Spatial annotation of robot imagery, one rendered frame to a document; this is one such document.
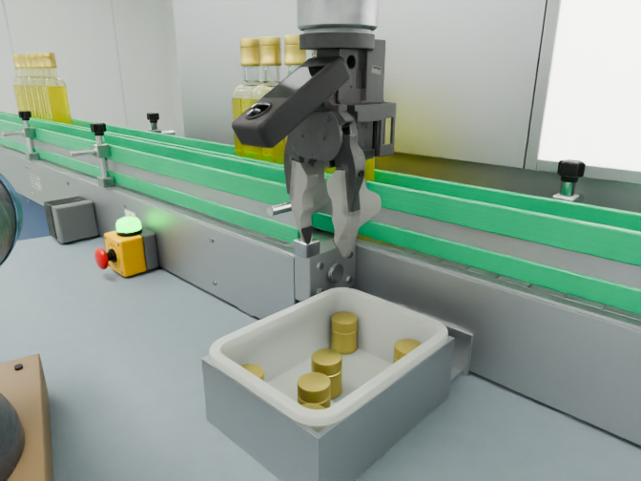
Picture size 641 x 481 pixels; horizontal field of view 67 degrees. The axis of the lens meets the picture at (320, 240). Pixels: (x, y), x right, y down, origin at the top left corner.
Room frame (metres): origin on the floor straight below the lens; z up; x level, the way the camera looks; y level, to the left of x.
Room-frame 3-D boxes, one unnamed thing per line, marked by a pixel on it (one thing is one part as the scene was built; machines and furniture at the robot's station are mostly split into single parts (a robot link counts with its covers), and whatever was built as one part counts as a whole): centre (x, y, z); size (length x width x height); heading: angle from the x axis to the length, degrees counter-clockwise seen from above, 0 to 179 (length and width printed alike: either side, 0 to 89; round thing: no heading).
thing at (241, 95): (0.90, 0.12, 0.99); 0.06 x 0.06 x 0.21; 46
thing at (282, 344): (0.46, -0.01, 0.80); 0.22 x 0.17 x 0.09; 136
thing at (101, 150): (0.99, 0.47, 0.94); 0.07 x 0.04 x 0.13; 136
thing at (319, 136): (0.50, -0.02, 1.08); 0.09 x 0.08 x 0.12; 133
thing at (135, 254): (0.86, 0.36, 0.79); 0.07 x 0.07 x 0.07; 46
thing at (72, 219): (1.05, 0.56, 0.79); 0.08 x 0.08 x 0.08; 46
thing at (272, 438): (0.48, -0.03, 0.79); 0.27 x 0.17 x 0.08; 136
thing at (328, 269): (0.62, -0.01, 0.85); 0.09 x 0.04 x 0.07; 136
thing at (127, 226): (0.86, 0.36, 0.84); 0.04 x 0.04 x 0.03
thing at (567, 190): (0.59, -0.31, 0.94); 0.07 x 0.04 x 0.13; 136
